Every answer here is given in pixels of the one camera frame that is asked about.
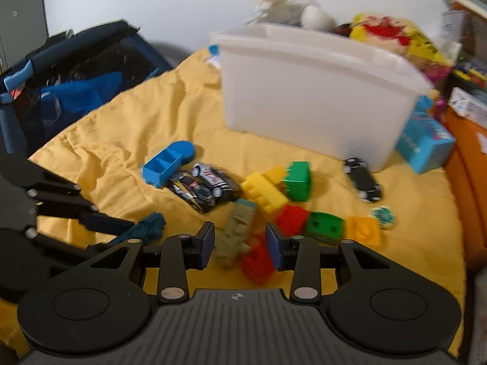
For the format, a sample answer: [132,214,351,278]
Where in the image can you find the black mesh basket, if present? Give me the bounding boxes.
[0,19,176,156]

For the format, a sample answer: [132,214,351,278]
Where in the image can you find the blue round disc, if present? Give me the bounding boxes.
[167,141,195,164]

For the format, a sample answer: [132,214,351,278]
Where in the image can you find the yellow blanket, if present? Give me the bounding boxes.
[0,47,467,358]

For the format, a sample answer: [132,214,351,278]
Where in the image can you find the black toy car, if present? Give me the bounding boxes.
[342,157,383,203]

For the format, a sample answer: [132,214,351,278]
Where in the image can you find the patterned toy car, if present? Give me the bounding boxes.
[167,171,217,214]
[192,162,241,206]

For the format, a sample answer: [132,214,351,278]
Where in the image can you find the teal cardboard box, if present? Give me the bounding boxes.
[396,97,456,174]

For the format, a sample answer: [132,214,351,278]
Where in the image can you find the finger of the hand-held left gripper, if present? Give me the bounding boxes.
[30,182,135,236]
[26,229,127,264]

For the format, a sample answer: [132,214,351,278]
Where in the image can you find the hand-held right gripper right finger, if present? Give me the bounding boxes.
[265,222,412,305]

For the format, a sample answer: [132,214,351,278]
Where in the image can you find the white plush toy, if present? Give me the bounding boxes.
[243,0,337,31]

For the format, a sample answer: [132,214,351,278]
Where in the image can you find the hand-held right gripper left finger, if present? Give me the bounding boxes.
[88,221,216,305]

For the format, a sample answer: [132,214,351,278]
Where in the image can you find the long yellow building brick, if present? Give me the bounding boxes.
[240,173,289,215]

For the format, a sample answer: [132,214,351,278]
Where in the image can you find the yellow toy bag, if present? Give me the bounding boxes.
[331,13,453,69]

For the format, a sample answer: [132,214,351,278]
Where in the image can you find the cluttered bookshelf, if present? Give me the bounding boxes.
[441,0,487,118]

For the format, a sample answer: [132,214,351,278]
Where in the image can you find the pink package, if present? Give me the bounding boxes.
[426,64,451,111]

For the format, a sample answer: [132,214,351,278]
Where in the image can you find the teal toy figure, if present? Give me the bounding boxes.
[108,212,167,248]

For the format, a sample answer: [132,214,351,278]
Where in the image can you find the teal patterned round token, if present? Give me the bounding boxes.
[371,204,400,229]

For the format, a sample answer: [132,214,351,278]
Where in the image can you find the square yellow building brick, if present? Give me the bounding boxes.
[344,215,382,248]

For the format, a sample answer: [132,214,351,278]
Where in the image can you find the olive toy figure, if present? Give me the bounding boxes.
[215,200,259,269]

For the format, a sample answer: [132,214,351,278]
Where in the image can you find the small yellow building brick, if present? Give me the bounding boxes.
[262,166,288,185]

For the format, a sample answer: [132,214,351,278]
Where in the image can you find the large blue building brick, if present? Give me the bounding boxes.
[142,148,187,190]

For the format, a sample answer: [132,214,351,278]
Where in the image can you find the long red building brick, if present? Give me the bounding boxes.
[240,234,276,285]

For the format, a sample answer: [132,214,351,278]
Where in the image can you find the green building brick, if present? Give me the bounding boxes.
[306,212,348,246]
[282,161,313,203]

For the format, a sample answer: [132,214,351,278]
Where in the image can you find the grey cabinet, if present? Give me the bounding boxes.
[0,0,50,73]

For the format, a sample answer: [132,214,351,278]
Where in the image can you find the white plastic storage bin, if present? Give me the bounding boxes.
[209,23,434,173]

